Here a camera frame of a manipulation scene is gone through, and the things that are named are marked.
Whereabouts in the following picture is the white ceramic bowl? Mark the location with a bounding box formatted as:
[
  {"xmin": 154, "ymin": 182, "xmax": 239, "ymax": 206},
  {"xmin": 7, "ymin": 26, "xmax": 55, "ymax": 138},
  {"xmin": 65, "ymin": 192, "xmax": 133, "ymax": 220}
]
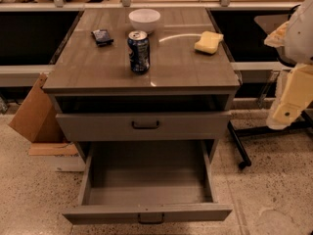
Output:
[{"xmin": 128, "ymin": 9, "xmax": 160, "ymax": 33}]

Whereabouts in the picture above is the brown cardboard box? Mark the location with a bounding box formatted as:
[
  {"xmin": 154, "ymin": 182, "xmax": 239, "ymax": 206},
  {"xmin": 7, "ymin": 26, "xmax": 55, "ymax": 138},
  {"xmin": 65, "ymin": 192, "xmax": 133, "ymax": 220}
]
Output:
[{"xmin": 9, "ymin": 73, "xmax": 64, "ymax": 143}]

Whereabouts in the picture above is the open grey middle drawer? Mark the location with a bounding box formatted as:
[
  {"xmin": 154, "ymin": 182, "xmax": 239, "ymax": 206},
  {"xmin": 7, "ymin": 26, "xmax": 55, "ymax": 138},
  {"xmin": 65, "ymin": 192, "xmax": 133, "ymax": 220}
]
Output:
[{"xmin": 63, "ymin": 140, "xmax": 232, "ymax": 224}]

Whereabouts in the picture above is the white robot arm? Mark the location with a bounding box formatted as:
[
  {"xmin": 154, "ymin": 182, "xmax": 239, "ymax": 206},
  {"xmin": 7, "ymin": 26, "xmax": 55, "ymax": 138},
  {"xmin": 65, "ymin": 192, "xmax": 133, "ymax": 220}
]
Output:
[{"xmin": 264, "ymin": 0, "xmax": 313, "ymax": 130}]

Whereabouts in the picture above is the grey drawer cabinet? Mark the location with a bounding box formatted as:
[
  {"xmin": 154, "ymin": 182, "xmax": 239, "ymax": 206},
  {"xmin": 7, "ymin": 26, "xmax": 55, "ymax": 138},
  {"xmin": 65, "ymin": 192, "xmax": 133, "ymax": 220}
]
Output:
[{"xmin": 43, "ymin": 8, "xmax": 240, "ymax": 158}]

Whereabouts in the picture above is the black lower drawer handle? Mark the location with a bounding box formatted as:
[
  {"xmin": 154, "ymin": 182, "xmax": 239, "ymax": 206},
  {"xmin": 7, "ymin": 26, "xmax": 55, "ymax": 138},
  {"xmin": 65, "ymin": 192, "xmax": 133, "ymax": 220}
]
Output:
[{"xmin": 137, "ymin": 213, "xmax": 164, "ymax": 225}]

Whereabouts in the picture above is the grey upper drawer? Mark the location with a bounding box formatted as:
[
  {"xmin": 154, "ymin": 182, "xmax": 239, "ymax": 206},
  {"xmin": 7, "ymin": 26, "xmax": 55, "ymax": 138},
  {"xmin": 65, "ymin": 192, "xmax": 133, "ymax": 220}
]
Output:
[{"xmin": 56, "ymin": 112, "xmax": 230, "ymax": 142}]

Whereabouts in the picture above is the wooden plank on floor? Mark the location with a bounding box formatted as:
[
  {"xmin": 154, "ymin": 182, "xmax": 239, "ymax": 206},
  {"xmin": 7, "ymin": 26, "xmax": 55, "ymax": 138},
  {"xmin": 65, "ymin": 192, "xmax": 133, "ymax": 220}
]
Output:
[{"xmin": 28, "ymin": 143, "xmax": 78, "ymax": 156}]

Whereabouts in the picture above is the yellow sponge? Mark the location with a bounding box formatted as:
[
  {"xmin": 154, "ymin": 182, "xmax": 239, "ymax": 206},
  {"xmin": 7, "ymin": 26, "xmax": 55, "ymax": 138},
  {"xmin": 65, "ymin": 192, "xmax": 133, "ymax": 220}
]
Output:
[{"xmin": 195, "ymin": 31, "xmax": 224, "ymax": 54}]

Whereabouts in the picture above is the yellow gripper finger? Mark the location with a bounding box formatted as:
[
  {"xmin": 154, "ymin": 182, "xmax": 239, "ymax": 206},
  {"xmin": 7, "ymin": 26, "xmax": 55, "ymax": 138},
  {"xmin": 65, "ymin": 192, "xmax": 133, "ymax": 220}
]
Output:
[
  {"xmin": 266, "ymin": 64, "xmax": 313, "ymax": 130},
  {"xmin": 264, "ymin": 22, "xmax": 289, "ymax": 48}
]

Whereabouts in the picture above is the blue pepsi can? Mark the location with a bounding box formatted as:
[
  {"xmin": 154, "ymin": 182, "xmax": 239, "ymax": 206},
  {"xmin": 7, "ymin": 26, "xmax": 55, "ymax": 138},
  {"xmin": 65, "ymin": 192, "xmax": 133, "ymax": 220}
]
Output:
[{"xmin": 127, "ymin": 30, "xmax": 150, "ymax": 73}]

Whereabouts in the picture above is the black stand with wheels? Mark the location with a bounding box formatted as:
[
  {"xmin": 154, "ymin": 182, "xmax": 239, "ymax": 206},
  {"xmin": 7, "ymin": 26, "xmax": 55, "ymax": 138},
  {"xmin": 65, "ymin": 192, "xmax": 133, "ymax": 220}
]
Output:
[{"xmin": 227, "ymin": 5, "xmax": 313, "ymax": 170}]

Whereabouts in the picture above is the dark blue snack packet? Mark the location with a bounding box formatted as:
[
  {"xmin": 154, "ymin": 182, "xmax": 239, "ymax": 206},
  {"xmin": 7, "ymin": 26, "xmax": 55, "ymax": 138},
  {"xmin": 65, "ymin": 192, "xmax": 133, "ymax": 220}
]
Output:
[{"xmin": 91, "ymin": 29, "xmax": 113, "ymax": 46}]

